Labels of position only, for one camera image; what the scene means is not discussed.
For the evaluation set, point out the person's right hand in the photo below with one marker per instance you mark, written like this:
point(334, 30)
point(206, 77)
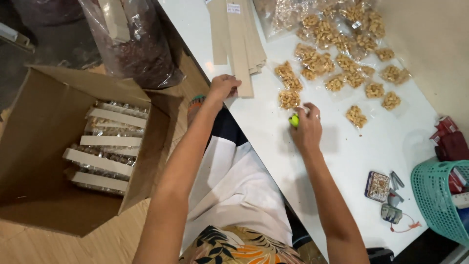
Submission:
point(307, 132)

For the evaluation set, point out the person's left hand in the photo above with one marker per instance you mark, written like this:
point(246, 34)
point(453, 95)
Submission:
point(221, 88)

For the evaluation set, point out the person's right fingers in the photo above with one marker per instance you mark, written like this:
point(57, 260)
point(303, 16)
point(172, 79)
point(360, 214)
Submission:
point(309, 112)

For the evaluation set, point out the person's left fingers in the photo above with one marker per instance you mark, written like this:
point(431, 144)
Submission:
point(232, 82)

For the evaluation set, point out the green stapler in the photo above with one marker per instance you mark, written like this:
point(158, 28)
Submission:
point(293, 120)

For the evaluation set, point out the long beige cardboard header strip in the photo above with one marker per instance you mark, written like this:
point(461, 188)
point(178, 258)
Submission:
point(241, 55)

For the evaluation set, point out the person's foot in beaded sandal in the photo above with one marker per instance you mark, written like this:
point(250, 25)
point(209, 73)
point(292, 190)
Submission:
point(195, 108)

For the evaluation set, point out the pile of beige cardboard cards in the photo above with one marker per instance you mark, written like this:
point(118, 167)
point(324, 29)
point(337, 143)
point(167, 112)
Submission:
point(252, 36)

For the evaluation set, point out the heap of small peanut packets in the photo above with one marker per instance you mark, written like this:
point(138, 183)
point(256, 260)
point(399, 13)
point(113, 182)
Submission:
point(329, 66)

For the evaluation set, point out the large clear bag of peanuts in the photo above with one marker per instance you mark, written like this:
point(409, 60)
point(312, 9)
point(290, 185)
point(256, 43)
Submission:
point(282, 16)

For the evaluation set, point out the patterned tin box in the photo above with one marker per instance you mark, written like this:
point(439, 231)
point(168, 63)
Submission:
point(377, 186)

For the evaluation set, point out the large bag of brown nuts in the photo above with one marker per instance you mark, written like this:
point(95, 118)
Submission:
point(135, 47)

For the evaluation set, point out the white apron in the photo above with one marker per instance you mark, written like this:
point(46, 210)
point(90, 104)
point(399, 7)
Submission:
point(234, 187)

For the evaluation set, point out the grey staple strips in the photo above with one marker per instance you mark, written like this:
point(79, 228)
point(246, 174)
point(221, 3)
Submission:
point(396, 179)

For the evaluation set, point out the rows of carded nut packets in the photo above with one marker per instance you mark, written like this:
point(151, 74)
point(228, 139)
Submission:
point(106, 146)

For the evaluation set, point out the stack of red boxes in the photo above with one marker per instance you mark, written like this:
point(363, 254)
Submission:
point(450, 141)

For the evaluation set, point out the floral patterned garment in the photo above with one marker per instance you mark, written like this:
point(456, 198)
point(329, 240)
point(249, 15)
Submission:
point(238, 247)

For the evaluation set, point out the teal plastic basket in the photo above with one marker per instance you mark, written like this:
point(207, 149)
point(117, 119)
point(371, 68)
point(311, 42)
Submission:
point(436, 200)

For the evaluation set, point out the black object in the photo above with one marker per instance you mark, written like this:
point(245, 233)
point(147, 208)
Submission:
point(380, 255)

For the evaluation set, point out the red pack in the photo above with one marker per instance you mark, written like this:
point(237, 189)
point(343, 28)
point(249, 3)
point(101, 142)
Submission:
point(456, 181)

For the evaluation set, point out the dark plastic sack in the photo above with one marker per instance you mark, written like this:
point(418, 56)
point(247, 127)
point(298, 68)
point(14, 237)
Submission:
point(47, 10)

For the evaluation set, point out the open brown cardboard box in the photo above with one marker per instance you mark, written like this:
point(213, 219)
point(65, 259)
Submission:
point(44, 154)

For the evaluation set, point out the grey metal frame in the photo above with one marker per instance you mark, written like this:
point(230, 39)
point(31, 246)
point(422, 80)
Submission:
point(14, 36)

